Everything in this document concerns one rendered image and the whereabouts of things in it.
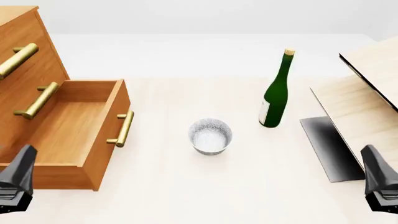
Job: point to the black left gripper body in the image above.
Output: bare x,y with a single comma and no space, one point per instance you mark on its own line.
12,200

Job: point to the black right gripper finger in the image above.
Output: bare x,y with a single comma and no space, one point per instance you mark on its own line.
379,172

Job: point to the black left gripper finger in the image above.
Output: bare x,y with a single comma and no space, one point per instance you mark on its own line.
21,170

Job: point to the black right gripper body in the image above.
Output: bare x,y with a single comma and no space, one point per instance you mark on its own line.
384,201

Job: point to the open wooden drawer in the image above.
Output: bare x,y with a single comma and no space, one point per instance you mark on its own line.
71,121

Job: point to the wooden cabinet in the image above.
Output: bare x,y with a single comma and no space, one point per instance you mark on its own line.
18,16

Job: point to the grey patterned bowl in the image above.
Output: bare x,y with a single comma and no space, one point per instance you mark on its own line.
210,137

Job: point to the pale wooden rack, black base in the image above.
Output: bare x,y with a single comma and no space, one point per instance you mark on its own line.
357,105

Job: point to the green wine bottle with cork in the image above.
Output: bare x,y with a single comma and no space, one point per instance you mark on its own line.
275,98

